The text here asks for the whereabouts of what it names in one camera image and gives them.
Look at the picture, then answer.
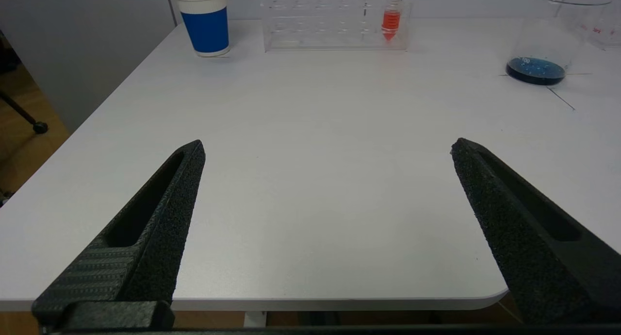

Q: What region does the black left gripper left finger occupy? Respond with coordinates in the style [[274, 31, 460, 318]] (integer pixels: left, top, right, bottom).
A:
[[32, 140, 206, 330]]

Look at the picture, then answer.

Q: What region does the test tube with red pigment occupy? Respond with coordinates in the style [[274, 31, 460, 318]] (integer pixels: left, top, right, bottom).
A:
[[381, 0, 405, 42]]

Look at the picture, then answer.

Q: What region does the black office chair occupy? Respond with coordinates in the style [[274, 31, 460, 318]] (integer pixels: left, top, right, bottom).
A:
[[0, 90, 49, 135]]

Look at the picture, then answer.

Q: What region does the clear glass beaker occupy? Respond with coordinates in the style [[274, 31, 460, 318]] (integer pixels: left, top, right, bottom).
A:
[[505, 0, 613, 86]]

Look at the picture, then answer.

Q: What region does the blue sleeved white paper cup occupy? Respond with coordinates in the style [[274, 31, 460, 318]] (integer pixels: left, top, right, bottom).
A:
[[174, 0, 230, 58]]

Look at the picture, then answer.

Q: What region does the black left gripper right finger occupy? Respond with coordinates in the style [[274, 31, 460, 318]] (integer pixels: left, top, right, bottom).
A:
[[450, 137, 621, 324]]

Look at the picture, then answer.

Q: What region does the clear acrylic test tube rack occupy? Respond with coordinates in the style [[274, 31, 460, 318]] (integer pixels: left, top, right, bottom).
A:
[[261, 0, 413, 52], [577, 0, 621, 50]]

